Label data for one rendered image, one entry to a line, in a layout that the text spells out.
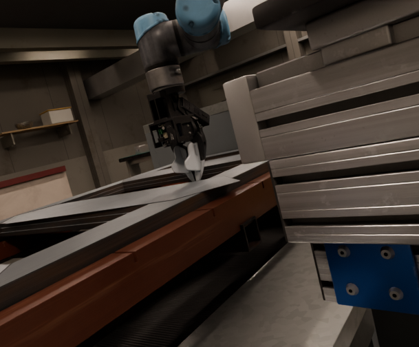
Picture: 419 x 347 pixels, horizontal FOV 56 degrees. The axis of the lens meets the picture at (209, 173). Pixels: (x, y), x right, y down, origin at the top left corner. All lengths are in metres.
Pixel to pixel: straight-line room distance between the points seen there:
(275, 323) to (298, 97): 0.31
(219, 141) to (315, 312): 1.20
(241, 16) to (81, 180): 5.22
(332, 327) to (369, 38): 0.34
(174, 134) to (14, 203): 5.06
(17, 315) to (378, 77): 0.38
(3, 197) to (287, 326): 5.35
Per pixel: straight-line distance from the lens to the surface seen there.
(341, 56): 0.37
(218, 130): 1.68
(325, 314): 0.56
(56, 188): 6.02
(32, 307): 0.44
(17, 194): 5.81
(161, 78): 0.83
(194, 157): 0.85
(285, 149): 0.40
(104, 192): 1.37
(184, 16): 0.70
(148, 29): 0.85
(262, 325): 0.57
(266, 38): 10.10
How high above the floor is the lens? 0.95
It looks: 6 degrees down
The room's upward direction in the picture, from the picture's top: 14 degrees counter-clockwise
